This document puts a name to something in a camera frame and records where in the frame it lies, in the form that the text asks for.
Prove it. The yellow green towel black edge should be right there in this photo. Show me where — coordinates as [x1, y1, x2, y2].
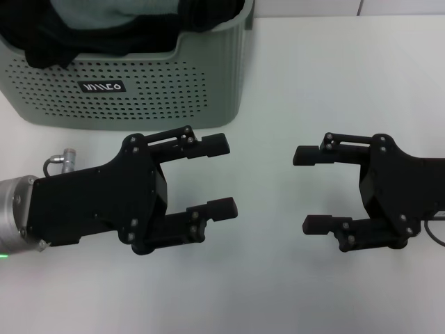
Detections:
[48, 0, 168, 34]

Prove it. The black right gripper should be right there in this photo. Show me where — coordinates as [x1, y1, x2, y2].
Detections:
[292, 132, 445, 253]

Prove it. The black cloth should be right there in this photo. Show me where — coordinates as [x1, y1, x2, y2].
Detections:
[0, 0, 250, 70]

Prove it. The right wrist cable with connector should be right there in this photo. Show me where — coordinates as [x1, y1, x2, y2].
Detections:
[421, 218, 445, 248]

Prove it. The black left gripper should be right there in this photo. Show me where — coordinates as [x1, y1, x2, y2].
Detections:
[26, 133, 170, 255]

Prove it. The green perforated plastic storage box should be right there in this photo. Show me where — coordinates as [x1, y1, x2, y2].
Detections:
[0, 0, 254, 128]

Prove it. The left wrist cable with connector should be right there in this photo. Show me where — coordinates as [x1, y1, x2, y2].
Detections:
[42, 147, 79, 177]

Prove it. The wrist cable with connector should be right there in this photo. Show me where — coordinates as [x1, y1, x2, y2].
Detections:
[42, 147, 79, 177]
[421, 218, 445, 248]

